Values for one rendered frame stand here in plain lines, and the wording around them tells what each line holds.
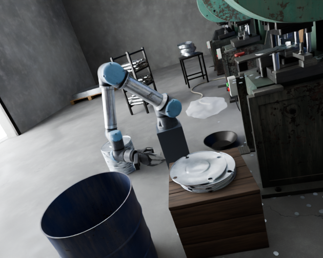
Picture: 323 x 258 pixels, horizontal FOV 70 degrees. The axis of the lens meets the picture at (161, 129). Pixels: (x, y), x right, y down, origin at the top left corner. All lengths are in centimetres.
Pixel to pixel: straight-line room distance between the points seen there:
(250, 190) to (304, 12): 71
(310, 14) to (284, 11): 9
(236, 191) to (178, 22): 733
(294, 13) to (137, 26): 745
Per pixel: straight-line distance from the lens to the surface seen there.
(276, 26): 146
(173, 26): 811
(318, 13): 109
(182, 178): 115
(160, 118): 159
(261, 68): 149
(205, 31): 808
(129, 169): 215
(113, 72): 128
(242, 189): 109
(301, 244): 135
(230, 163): 119
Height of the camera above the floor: 104
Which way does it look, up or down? 21 degrees down
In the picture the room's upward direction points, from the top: 18 degrees counter-clockwise
